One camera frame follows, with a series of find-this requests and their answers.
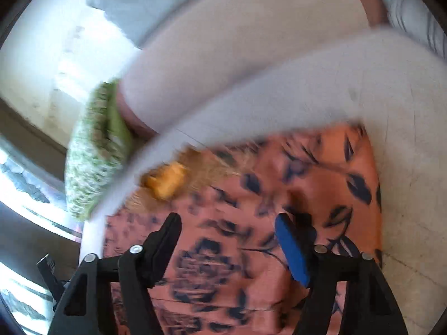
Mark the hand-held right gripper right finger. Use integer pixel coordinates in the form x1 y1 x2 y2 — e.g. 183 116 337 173
275 213 409 335

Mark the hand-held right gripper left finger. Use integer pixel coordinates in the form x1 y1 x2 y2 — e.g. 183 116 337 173
47 212 183 335

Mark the orange floral garment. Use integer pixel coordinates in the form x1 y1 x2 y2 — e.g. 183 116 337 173
103 122 383 335

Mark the green patterned pillow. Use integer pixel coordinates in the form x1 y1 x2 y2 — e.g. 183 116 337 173
65 80 140 222

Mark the black object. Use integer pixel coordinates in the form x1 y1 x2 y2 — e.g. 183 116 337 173
37 255 68 302

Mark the white bed sheet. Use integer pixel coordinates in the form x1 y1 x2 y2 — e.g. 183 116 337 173
82 30 447 335

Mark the wooden glass door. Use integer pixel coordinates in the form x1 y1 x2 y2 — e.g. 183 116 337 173
0 98 84 322

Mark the cream pink pillow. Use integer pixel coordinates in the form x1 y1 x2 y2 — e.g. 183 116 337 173
117 0 388 138

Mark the white cloth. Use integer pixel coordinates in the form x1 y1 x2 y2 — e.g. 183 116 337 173
344 0 447 56

